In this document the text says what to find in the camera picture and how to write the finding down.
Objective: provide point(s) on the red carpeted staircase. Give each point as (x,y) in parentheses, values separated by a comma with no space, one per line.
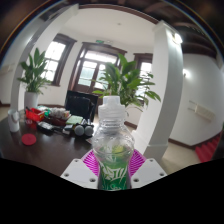
(208,150)

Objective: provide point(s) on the green plant in white pot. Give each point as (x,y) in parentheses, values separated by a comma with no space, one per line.
(31,100)
(126,80)

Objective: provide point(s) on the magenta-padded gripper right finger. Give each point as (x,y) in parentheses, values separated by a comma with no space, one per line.
(148,171)

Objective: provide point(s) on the glowing wall lamp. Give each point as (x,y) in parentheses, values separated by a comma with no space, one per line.
(186,73)

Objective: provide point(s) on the black chair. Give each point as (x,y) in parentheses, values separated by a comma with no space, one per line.
(78,105)

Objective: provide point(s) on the red plastic box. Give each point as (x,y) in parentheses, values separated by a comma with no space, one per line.
(35,115)

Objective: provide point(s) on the white wall radiator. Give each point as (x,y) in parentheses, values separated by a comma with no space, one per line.
(201,111)

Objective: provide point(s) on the green exit sign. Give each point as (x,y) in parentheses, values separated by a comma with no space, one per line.
(100,41)

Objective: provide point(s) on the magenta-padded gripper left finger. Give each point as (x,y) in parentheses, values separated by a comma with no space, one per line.
(78,173)

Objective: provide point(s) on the dark wooden glazed double door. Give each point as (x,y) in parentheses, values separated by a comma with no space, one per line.
(88,71)

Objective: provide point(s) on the flat round red coaster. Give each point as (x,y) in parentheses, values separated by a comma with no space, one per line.
(29,139)

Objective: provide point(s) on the flat black device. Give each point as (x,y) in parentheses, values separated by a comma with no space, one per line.
(44,127)

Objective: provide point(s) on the dark-framed window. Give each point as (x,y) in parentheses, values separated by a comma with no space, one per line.
(53,60)
(145,68)

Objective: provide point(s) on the dark tray with small jars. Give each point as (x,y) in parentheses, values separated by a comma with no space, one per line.
(60,114)

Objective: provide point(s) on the grey-headed microphone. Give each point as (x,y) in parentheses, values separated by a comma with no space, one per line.
(88,130)
(79,130)

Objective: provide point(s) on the column-mounted spotlight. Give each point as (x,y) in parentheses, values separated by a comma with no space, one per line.
(177,38)

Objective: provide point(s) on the clear green-labelled drink bottle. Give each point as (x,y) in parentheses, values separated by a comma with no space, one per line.
(113,140)

